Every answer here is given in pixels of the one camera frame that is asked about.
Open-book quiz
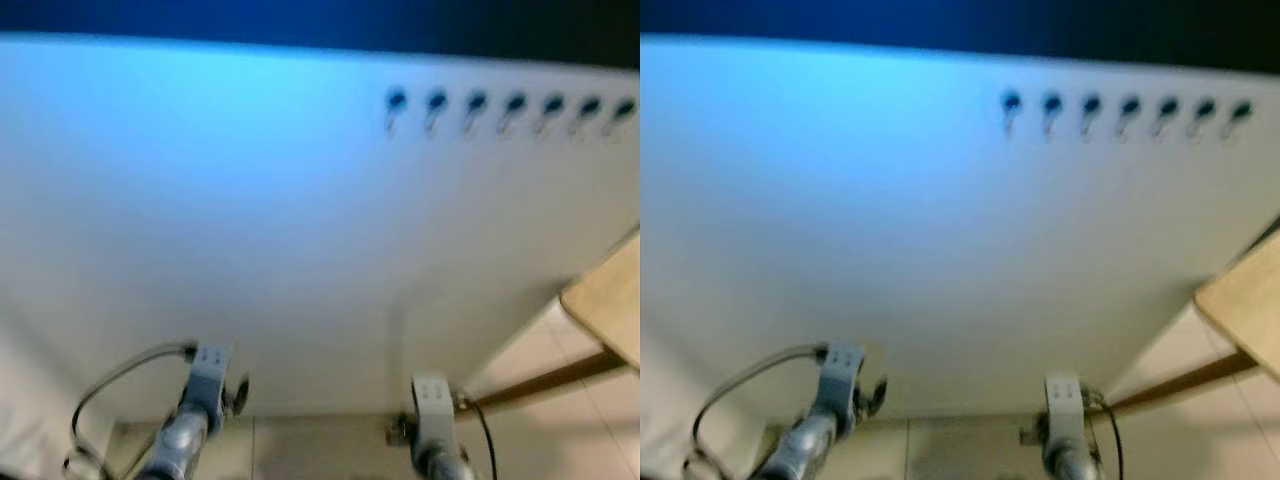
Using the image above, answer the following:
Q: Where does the light wooden table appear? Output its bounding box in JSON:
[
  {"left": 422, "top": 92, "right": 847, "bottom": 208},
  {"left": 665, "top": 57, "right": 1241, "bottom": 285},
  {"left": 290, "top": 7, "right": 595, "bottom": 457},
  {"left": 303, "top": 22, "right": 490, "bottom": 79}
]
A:
[
  {"left": 1106, "top": 214, "right": 1280, "bottom": 417},
  {"left": 465, "top": 231, "right": 641, "bottom": 413}
]

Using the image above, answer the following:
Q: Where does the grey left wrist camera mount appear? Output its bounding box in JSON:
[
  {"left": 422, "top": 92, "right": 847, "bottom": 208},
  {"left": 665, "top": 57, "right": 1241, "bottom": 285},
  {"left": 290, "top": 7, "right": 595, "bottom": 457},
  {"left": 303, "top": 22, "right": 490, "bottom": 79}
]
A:
[
  {"left": 187, "top": 342, "right": 234, "bottom": 413},
  {"left": 820, "top": 342, "right": 866, "bottom": 415}
]

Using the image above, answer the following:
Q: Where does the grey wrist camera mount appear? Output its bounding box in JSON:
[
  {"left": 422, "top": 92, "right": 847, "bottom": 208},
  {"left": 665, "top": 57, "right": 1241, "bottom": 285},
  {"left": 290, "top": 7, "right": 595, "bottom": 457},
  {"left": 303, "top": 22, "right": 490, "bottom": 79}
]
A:
[
  {"left": 187, "top": 342, "right": 234, "bottom": 413},
  {"left": 1044, "top": 373, "right": 1088, "bottom": 447},
  {"left": 411, "top": 374, "right": 454, "bottom": 447},
  {"left": 820, "top": 342, "right": 866, "bottom": 415}
]

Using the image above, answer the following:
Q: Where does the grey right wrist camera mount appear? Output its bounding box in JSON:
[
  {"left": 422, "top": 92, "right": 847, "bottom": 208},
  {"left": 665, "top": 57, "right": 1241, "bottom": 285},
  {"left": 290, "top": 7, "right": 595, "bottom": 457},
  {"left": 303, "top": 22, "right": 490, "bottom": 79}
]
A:
[
  {"left": 411, "top": 374, "right": 454, "bottom": 447},
  {"left": 1044, "top": 373, "right": 1088, "bottom": 447}
]

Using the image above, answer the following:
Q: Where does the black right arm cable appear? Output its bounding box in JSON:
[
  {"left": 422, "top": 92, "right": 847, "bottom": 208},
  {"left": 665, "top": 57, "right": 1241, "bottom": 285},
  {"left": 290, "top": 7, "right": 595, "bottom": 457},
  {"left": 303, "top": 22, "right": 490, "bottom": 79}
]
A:
[
  {"left": 1085, "top": 387, "right": 1127, "bottom": 480},
  {"left": 452, "top": 387, "right": 500, "bottom": 480}
]

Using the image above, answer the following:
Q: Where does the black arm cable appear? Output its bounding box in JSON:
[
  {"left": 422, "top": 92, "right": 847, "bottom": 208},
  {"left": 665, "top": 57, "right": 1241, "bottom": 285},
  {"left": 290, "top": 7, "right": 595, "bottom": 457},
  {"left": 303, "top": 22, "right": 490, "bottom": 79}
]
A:
[
  {"left": 452, "top": 387, "right": 500, "bottom": 480},
  {"left": 1085, "top": 387, "right": 1127, "bottom": 480},
  {"left": 686, "top": 343, "right": 829, "bottom": 475},
  {"left": 66, "top": 342, "right": 197, "bottom": 475}
]

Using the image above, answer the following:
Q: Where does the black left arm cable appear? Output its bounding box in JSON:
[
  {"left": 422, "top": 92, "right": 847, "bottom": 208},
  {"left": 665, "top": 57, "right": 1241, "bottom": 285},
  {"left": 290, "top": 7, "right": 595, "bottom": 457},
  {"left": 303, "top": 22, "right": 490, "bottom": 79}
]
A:
[
  {"left": 686, "top": 343, "right": 829, "bottom": 475},
  {"left": 66, "top": 342, "right": 197, "bottom": 475}
]

